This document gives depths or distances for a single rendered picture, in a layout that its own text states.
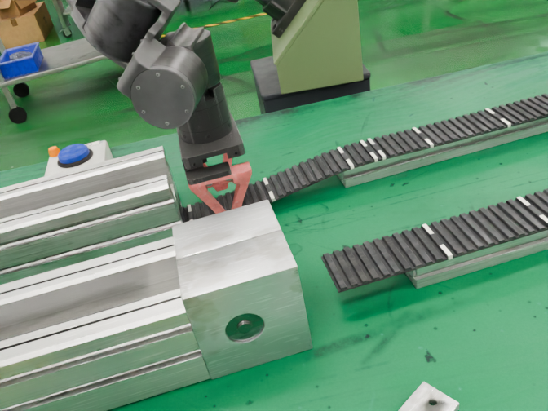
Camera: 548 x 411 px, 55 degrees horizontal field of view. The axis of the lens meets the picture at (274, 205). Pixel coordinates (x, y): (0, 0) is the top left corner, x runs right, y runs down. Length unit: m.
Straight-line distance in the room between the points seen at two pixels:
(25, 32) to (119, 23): 4.97
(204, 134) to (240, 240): 0.16
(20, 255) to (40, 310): 0.13
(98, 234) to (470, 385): 0.39
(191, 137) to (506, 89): 0.50
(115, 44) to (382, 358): 0.38
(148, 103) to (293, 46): 0.46
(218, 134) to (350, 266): 0.20
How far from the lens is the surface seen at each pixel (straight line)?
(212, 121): 0.56
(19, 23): 5.49
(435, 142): 0.67
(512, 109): 0.74
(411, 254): 0.49
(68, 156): 0.73
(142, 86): 0.48
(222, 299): 0.41
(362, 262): 0.49
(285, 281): 0.41
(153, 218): 0.58
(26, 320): 0.51
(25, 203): 0.66
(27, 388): 0.46
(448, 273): 0.52
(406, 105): 0.84
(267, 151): 0.76
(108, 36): 0.55
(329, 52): 0.91
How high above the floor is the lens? 1.14
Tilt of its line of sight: 34 degrees down
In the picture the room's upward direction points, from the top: 12 degrees counter-clockwise
